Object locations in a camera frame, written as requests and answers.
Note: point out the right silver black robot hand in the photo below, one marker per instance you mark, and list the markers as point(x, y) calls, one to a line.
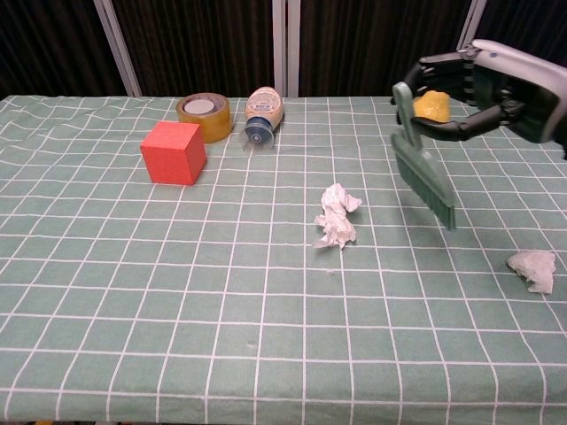
point(531, 93)

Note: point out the green hand brush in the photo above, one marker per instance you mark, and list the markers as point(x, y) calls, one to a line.
point(421, 164)

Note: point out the yellow pear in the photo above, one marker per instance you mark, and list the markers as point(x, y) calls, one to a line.
point(435, 108)

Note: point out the paper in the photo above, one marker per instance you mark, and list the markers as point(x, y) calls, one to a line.
point(533, 268)
point(336, 217)

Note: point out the beige squeeze sauce bottle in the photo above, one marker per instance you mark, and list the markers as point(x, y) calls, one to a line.
point(266, 108)

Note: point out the yellow packing tape roll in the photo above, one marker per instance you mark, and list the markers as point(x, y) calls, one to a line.
point(212, 121)

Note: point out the orange cube block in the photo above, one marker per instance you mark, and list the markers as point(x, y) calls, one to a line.
point(173, 155)

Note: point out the green checked tablecloth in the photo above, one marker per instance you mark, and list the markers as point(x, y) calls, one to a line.
point(221, 288)

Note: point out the dark partition panel white frame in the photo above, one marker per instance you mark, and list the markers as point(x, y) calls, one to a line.
point(363, 44)
point(527, 22)
point(44, 44)
point(190, 44)

